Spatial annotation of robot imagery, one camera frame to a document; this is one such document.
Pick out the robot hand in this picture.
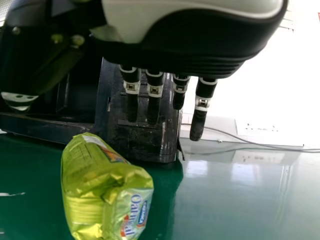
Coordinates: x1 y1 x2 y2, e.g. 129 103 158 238
0 0 290 141

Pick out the black oven with glass door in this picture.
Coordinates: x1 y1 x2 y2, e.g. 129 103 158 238
0 56 186 164

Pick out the yellow-green biscuit packet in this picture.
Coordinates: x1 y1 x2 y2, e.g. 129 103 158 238
60 132 155 240

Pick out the white socket strip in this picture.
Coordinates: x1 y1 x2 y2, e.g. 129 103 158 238
234 116 305 148

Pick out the grey cable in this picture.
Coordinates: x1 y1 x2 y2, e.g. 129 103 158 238
179 121 320 154

